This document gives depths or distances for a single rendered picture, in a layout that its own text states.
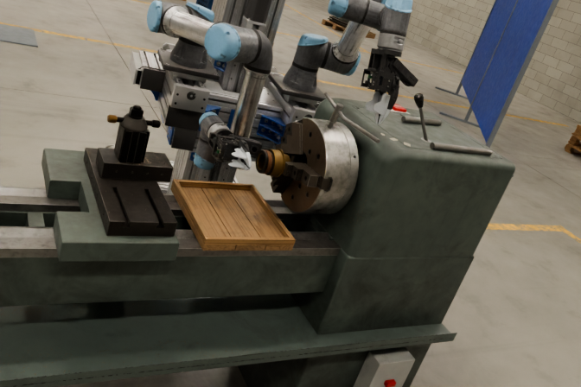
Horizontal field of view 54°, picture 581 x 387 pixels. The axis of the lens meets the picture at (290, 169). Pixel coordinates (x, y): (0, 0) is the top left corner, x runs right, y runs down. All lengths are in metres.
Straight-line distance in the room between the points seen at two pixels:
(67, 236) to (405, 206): 1.03
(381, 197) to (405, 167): 0.12
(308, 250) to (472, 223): 0.64
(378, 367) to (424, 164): 0.81
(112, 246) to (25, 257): 0.22
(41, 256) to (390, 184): 1.02
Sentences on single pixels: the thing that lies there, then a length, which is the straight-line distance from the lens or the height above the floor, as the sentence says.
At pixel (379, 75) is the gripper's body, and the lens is 1.63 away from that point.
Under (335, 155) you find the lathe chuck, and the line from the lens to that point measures 1.76.
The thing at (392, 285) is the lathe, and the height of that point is 0.74.
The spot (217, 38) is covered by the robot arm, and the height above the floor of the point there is 1.38.
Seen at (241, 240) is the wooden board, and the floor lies 0.90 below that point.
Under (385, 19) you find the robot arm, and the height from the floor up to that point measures 1.61.
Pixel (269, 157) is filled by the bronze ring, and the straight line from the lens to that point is 1.77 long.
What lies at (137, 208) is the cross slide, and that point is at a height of 0.97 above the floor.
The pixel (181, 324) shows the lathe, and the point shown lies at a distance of 1.91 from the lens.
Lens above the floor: 1.75
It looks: 22 degrees down
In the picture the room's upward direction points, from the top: 18 degrees clockwise
